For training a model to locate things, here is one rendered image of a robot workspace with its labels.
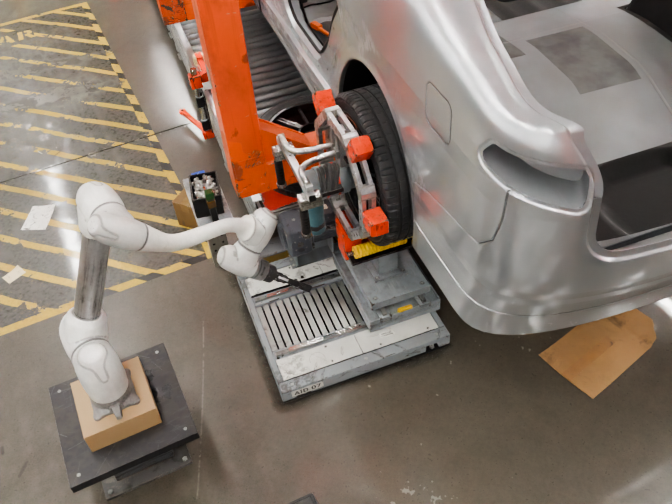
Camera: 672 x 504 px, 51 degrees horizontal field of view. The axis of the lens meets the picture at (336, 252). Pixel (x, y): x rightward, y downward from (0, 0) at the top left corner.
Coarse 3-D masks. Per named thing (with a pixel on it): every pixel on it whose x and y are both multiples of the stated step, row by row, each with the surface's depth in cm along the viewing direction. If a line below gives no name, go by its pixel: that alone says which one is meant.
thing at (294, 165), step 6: (276, 138) 291; (282, 150) 286; (288, 156) 281; (294, 156) 280; (288, 162) 281; (294, 162) 278; (294, 168) 275; (294, 174) 276; (300, 180) 270; (306, 192) 264; (312, 192) 264; (312, 198) 264
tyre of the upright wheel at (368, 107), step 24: (336, 96) 289; (360, 96) 274; (360, 120) 265; (384, 120) 263; (384, 144) 260; (384, 168) 260; (384, 192) 263; (408, 192) 266; (408, 216) 272; (384, 240) 283
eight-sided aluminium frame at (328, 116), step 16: (336, 112) 277; (320, 128) 299; (336, 128) 269; (352, 128) 268; (368, 176) 264; (368, 192) 264; (336, 208) 311; (368, 208) 275; (352, 224) 308; (352, 240) 298
